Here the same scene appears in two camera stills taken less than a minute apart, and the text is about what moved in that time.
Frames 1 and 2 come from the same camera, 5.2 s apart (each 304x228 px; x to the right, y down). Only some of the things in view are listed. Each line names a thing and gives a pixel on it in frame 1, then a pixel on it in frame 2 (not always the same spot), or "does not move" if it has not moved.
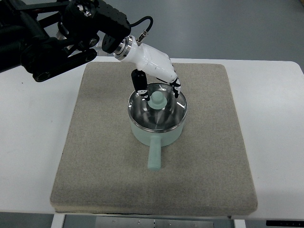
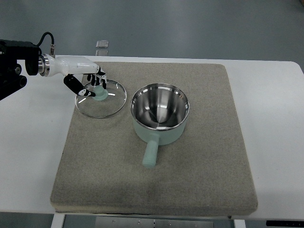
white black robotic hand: (148, 60) to (49, 65)
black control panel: (285, 223) does not move
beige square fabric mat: (100, 170) does not move
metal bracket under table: (137, 222) does not move
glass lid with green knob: (163, 112) to (101, 98)
